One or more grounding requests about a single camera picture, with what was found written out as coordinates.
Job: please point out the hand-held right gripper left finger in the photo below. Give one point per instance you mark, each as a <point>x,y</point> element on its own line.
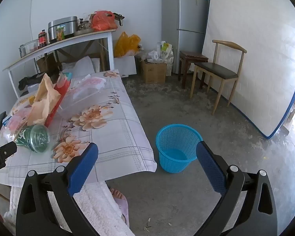
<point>83,167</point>

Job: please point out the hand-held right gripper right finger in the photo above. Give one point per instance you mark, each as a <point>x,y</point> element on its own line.
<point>210,167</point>

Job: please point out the green plastic cup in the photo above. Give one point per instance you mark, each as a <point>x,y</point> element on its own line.
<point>32,137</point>

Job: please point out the blue plastic basket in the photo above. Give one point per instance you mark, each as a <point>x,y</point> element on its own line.
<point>172,157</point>

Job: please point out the brown paper bag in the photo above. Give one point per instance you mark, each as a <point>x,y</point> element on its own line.
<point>43,98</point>

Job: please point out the red printed bag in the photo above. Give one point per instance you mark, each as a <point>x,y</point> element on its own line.
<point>61,88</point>

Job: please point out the pink printed plastic bag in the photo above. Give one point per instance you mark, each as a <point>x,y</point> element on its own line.
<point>91,82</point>

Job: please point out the floral bed sheet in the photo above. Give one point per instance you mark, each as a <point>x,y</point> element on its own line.
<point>113,132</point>

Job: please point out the white fluffy towel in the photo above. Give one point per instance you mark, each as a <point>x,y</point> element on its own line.
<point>100,211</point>

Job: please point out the pink slipper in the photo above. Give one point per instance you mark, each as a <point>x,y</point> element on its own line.
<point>123,209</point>

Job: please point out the clear plastic wrapper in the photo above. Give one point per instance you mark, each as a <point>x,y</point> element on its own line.
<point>78,100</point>

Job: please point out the black cloth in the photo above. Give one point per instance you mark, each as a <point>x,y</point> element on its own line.
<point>27,81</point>

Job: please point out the wooden chair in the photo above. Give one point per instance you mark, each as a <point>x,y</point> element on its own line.
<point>216,70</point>

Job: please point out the small brown cardboard box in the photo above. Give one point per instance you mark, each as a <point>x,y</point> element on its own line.
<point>46,64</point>

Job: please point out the glass bowl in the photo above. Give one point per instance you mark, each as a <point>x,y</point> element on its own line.
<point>27,49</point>

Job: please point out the white box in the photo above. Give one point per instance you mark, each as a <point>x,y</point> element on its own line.
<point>125,65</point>

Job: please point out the dark wooden stool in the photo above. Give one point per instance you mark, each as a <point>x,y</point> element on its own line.
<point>191,55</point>

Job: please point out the dark sauce bottle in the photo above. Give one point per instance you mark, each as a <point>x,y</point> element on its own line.
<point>42,40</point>

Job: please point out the white mattress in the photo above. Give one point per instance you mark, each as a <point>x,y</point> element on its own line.
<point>260,54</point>

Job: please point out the white printed sacks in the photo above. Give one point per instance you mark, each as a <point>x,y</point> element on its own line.
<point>166,50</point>

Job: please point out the white table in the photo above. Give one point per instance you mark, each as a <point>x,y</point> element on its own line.
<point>64,42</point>

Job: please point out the yellow plastic bag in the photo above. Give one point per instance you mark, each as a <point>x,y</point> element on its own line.
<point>123,44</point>

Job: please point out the silver rice cooker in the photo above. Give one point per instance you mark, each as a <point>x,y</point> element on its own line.
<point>68,25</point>

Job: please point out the orange plastic bag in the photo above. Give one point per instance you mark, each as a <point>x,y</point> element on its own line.
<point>102,21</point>

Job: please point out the silver refrigerator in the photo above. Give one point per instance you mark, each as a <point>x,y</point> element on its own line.
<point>182,17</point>

